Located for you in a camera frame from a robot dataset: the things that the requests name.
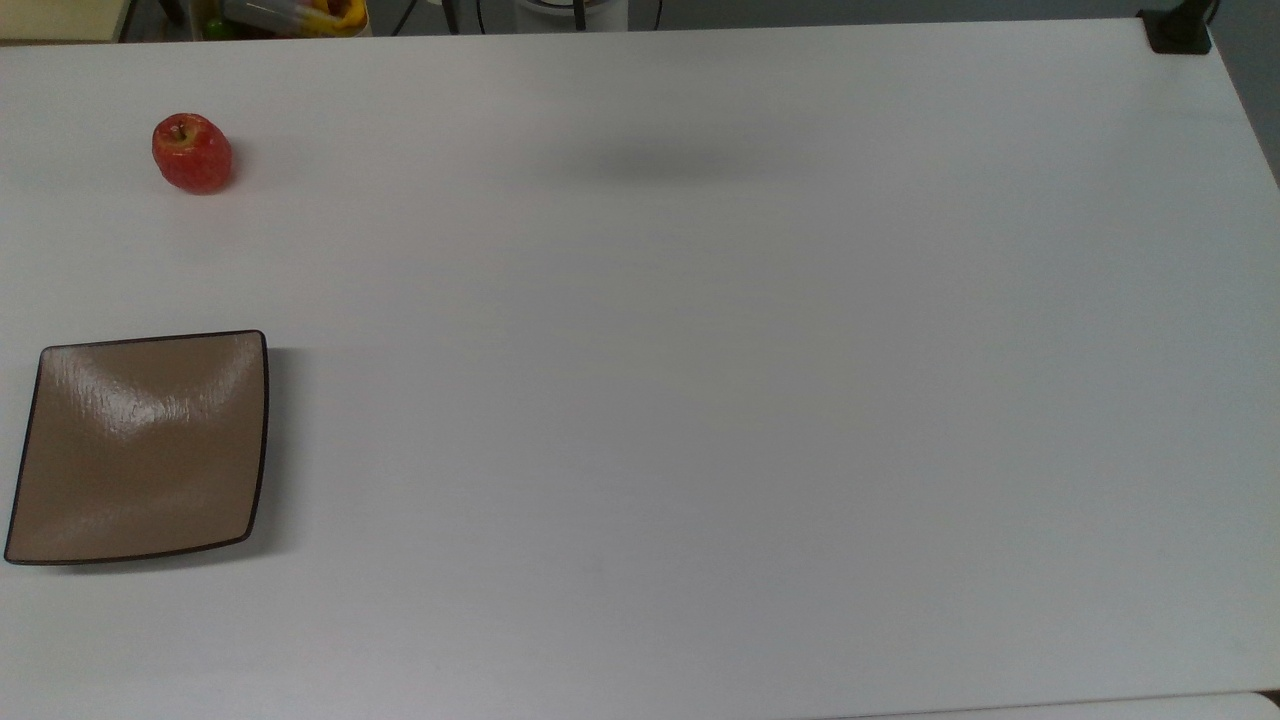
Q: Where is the red apple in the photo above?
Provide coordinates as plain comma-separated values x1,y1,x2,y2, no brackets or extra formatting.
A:
151,112,235,196

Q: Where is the yellow bag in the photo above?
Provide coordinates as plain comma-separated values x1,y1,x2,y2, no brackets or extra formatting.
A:
205,0,371,41

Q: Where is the square brown ceramic plate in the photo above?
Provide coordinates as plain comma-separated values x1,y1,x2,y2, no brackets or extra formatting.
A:
3,329,270,567

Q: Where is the beige furniture panel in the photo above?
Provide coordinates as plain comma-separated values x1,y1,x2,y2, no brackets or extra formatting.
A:
0,0,136,43

